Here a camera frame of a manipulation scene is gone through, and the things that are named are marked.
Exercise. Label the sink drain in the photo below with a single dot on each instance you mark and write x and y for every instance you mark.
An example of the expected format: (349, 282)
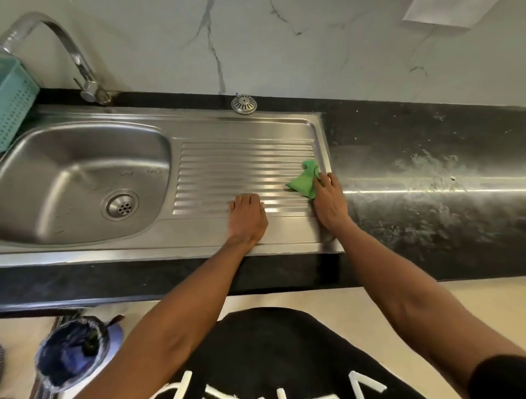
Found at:
(120, 205)

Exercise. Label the stainless steel kitchen sink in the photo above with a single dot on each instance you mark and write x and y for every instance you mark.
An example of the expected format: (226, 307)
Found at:
(164, 181)

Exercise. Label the person's right fingers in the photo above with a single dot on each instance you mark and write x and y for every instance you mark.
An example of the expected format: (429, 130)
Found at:
(324, 181)

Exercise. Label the person's left forearm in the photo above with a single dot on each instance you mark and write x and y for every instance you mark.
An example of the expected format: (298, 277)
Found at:
(164, 324)

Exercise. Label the round metal sink strainer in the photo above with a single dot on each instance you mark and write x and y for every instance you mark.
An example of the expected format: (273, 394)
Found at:
(244, 104)

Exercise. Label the person's right hand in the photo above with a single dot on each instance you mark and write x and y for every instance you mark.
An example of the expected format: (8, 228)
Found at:
(330, 203)

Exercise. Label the white wall cabinet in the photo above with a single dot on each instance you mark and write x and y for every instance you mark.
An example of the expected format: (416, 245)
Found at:
(448, 12)

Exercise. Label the teal plastic basket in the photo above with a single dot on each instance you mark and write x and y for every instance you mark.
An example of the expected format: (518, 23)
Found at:
(12, 98)

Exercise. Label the bin with black bag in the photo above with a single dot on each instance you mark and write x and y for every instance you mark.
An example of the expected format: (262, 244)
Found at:
(72, 353)

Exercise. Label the green cleaning cloth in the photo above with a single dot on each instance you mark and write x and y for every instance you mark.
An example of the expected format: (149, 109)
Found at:
(305, 181)

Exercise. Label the person's left hand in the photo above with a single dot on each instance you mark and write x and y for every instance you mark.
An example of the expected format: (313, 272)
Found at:
(245, 222)

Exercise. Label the chrome curved faucet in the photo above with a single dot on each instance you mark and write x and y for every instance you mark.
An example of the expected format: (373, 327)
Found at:
(61, 45)

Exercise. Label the person's black shirt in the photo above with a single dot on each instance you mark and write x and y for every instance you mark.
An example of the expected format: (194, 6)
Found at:
(283, 353)

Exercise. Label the person's right forearm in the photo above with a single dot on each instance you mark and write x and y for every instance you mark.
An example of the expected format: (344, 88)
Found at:
(415, 306)

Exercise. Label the person's left fingers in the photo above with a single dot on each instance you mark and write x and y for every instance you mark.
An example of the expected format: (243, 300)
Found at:
(245, 200)

